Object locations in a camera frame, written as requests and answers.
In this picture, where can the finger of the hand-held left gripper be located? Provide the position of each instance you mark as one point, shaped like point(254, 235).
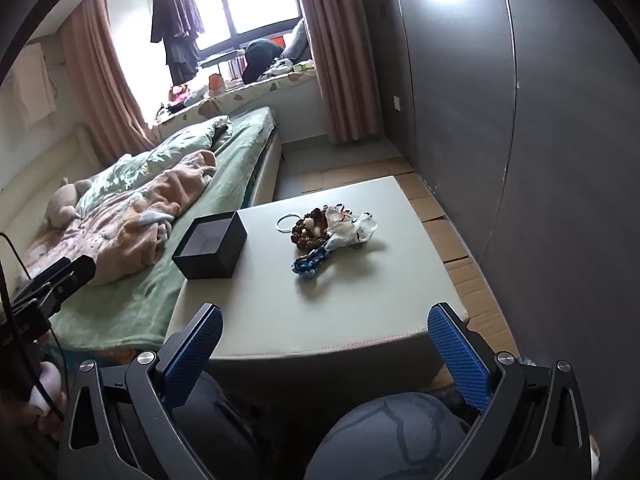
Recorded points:
point(70, 272)

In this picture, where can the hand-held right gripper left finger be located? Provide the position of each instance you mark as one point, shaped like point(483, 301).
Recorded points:
point(200, 355)

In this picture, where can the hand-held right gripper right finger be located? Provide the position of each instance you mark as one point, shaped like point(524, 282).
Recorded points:
point(457, 360)

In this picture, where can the black box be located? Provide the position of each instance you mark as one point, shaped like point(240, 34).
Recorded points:
point(210, 247)

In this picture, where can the white plastic bag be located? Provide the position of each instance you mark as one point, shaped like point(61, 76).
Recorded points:
point(350, 232)

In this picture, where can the person's left hand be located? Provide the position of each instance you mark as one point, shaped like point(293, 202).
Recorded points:
point(50, 377)

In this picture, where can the person's left leg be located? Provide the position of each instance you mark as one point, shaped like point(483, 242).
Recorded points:
point(222, 410)

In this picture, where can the person's leg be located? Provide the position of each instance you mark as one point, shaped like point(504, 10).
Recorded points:
point(222, 410)
point(395, 435)

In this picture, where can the beige plush toy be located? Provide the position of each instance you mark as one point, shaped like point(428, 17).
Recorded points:
point(62, 202)

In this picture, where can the pink fleece blanket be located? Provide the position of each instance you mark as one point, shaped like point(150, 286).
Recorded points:
point(135, 210)

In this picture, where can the cardboard floor sheets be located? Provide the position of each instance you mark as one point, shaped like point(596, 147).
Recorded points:
point(465, 270)

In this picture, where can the white low table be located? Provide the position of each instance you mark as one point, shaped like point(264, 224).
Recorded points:
point(280, 310)

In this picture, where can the person's right leg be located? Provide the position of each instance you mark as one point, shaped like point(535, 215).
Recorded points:
point(395, 435)

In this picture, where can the pale green floral quilt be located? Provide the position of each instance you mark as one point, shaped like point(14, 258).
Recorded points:
point(170, 145)

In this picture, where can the white bed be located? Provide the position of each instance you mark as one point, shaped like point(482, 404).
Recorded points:
point(240, 170)

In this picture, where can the pink curtain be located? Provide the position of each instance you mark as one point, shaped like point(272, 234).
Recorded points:
point(335, 60)
point(107, 85)

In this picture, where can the green bed sheet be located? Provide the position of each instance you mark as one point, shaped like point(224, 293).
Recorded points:
point(235, 160)

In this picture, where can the heap of colourful toys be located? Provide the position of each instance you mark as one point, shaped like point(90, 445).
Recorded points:
point(180, 97)

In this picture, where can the orange and white bag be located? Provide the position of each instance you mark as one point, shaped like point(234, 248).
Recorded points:
point(215, 85)

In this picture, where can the grey wardrobe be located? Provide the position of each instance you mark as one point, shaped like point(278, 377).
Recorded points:
point(475, 110)

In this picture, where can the printed window seat cushion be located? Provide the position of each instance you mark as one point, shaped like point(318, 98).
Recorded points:
point(250, 92)

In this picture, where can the dark hanging clothes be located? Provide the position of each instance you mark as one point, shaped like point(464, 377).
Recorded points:
point(177, 25)

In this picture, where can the black bag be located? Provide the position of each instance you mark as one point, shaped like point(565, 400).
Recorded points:
point(262, 60)

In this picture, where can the grey pillow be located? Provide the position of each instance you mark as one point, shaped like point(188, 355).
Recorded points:
point(297, 42)

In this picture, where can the white wall socket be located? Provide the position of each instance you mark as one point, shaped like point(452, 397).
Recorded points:
point(396, 103)

